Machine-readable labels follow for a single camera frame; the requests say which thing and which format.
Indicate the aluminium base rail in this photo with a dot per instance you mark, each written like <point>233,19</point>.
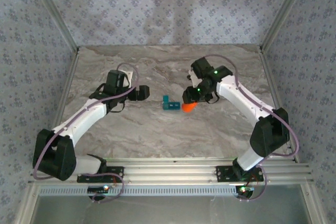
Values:
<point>168,171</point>

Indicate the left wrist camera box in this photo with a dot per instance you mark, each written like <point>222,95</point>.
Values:
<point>129,78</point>

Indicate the teal pill organizer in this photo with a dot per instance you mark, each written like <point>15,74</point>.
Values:
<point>172,106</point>

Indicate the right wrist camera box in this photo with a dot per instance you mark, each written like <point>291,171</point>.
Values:
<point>193,78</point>

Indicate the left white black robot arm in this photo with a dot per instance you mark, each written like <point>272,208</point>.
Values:
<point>84,116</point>

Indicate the aluminium corner post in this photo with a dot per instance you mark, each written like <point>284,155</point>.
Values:
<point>54,11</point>
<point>283,11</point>

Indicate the small controller board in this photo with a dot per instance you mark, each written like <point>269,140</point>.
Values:
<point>248,189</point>
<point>95,189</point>

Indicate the orange pill bottle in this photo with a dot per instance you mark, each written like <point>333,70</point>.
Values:
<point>189,107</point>

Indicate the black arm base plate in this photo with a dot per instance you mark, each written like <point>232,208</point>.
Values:
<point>116,171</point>
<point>223,174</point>

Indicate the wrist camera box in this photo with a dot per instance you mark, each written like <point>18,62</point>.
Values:
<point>129,78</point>
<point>193,78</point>

